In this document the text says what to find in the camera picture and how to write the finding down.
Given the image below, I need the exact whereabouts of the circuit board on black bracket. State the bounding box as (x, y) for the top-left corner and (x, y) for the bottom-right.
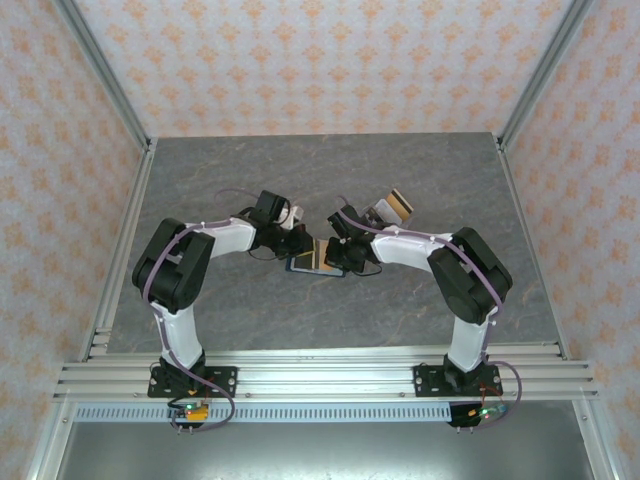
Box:
(448, 399), (509, 431)

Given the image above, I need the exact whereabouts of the aluminium frame post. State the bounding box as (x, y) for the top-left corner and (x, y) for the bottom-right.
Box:
(52, 0), (153, 151)
(498, 0), (595, 147)

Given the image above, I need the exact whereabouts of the circuit board with yellow connector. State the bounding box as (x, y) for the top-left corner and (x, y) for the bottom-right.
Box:
(167, 399), (211, 422)

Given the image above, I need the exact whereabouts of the aluminium table edge rail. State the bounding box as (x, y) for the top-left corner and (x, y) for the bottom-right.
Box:
(79, 342), (571, 362)

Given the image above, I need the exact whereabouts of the short aluminium frame bar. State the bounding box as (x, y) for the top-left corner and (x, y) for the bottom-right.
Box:
(24, 399), (76, 480)
(572, 399), (617, 480)

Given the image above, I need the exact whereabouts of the grey metal panel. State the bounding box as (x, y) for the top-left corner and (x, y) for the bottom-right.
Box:
(52, 422), (601, 480)

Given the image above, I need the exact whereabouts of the wide aluminium mounting rail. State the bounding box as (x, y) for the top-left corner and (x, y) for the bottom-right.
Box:
(52, 358), (600, 404)

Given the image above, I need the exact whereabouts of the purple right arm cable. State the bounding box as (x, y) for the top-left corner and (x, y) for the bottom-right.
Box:
(337, 195), (525, 432)

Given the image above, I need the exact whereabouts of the blue card holder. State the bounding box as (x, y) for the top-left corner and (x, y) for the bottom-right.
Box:
(285, 248), (348, 279)

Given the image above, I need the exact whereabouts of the grey slotted cable duct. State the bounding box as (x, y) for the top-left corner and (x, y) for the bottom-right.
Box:
(73, 403), (507, 424)

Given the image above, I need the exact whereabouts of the orange card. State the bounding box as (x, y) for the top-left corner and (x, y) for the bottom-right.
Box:
(316, 238), (334, 276)

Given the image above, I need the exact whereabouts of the gold card with brown stripe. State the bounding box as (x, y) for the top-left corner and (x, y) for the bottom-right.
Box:
(382, 187), (416, 225)

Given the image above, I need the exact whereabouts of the aluminium side rail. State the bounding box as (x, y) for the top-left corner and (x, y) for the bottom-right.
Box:
(494, 133), (572, 360)
(77, 137), (160, 362)

